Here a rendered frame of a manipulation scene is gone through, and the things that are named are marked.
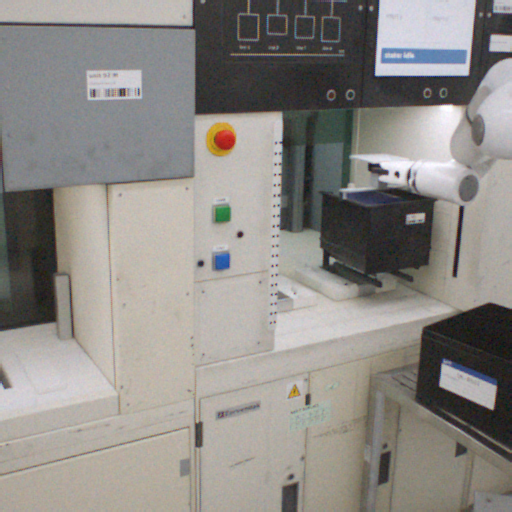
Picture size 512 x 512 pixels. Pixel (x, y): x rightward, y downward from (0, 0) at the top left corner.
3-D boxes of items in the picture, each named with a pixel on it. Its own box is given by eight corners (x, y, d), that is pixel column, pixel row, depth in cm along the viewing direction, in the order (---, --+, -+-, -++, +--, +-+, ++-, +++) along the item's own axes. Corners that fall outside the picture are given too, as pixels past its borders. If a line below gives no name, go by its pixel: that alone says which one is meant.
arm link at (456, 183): (440, 152, 171) (411, 170, 168) (481, 161, 160) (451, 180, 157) (447, 183, 175) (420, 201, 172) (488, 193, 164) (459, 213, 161)
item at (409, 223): (358, 291, 181) (367, 166, 172) (313, 269, 198) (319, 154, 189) (432, 278, 193) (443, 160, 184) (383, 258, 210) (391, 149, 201)
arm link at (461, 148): (512, 74, 148) (462, 154, 175) (458, 108, 143) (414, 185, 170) (543, 104, 145) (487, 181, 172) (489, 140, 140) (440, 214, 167)
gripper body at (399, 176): (405, 193, 172) (375, 185, 181) (437, 190, 177) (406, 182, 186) (407, 162, 170) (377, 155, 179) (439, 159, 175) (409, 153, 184)
